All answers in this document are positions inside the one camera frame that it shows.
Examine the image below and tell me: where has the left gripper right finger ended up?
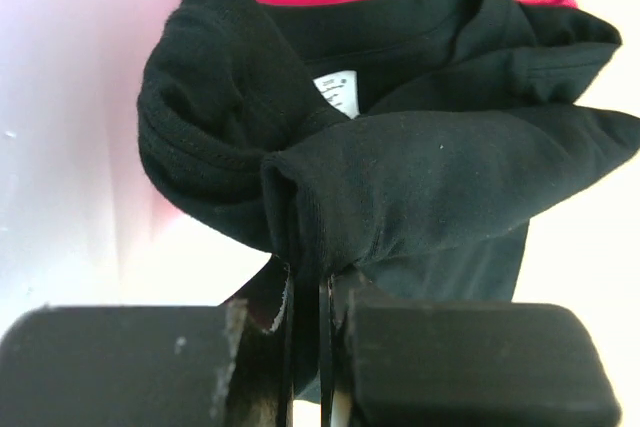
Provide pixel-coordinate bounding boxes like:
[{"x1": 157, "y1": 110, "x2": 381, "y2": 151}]
[{"x1": 319, "y1": 270, "x2": 395, "y2": 426}]

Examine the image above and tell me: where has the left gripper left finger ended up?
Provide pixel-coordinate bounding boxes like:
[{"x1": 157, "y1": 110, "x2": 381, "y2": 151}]
[{"x1": 224, "y1": 256, "x2": 294, "y2": 426}]

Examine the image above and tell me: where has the black t shirt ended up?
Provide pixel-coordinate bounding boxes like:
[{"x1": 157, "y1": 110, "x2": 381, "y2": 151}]
[{"x1": 137, "y1": 0, "x2": 639, "y2": 402}]

